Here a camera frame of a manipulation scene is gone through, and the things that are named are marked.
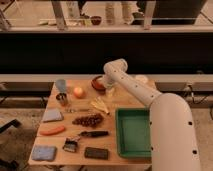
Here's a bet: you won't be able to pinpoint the red bowl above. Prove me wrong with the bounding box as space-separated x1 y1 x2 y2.
91 76 106 91

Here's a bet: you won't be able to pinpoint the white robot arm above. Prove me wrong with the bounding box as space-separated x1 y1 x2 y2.
103 59 201 171

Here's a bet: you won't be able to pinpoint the green plastic tray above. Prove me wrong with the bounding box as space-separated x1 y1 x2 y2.
115 108 151 159

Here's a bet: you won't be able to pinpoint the yellow bananas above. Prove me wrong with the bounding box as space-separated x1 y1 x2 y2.
91 97 109 114

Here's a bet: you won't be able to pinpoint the apple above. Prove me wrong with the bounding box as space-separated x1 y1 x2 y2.
73 87 84 98

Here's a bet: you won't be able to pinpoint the white cup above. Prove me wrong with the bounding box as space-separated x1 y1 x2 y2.
135 75 148 84

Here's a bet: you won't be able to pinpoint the bunch of dark grapes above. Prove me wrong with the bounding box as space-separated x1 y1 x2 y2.
72 114 103 127

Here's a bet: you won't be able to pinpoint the blue cup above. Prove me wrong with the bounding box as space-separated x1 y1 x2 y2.
55 79 67 93

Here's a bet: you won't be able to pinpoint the metal fork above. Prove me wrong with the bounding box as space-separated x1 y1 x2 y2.
65 108 92 113

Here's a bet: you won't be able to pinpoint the metal cup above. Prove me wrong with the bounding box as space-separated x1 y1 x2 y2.
56 93 68 106

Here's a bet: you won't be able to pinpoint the dark bowl in background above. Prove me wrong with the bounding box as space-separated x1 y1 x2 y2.
91 16 102 25

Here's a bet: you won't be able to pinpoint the grey blue sponge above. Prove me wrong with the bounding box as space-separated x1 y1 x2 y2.
42 109 63 122

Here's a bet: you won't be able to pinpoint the orange carrot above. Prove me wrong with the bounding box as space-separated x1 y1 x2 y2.
39 126 66 136

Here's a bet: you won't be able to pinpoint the black rectangular block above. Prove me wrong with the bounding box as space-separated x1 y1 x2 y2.
84 147 109 160

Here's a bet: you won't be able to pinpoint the black binder clip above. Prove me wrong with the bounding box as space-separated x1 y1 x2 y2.
62 138 78 153

